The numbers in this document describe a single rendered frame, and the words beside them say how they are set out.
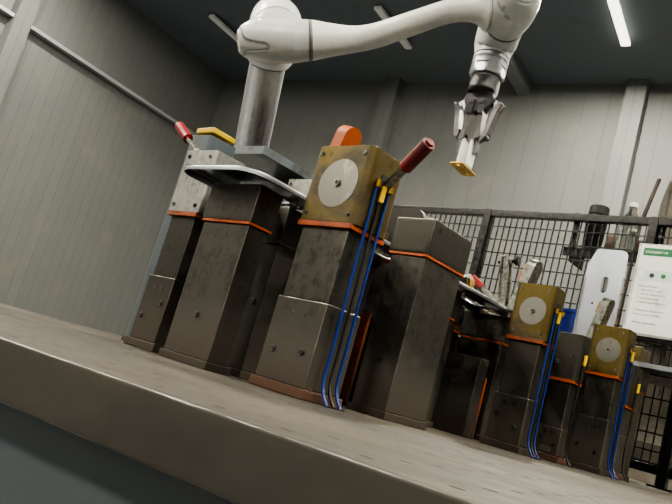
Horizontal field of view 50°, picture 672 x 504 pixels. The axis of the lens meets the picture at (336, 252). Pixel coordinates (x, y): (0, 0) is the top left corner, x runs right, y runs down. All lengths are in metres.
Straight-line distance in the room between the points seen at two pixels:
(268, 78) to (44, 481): 1.61
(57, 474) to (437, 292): 0.80
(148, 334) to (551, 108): 11.74
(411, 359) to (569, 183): 10.98
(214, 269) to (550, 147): 11.44
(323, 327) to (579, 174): 11.23
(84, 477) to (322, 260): 0.57
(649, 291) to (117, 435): 2.23
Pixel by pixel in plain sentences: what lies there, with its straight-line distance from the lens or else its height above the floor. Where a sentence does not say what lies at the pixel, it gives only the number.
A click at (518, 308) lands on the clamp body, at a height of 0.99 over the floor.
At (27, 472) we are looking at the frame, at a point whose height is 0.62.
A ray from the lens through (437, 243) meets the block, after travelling 1.19.
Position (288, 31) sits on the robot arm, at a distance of 1.83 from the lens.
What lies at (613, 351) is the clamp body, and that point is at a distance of 1.85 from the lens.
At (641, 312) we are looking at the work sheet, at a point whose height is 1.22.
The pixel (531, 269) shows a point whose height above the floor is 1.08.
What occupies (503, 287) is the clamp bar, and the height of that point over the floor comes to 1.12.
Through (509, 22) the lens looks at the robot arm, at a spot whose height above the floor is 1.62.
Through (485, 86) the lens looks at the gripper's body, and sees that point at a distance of 1.85.
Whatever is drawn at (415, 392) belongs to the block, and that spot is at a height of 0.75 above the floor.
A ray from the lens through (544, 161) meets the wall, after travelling 12.35.
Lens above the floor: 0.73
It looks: 10 degrees up
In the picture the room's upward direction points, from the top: 16 degrees clockwise
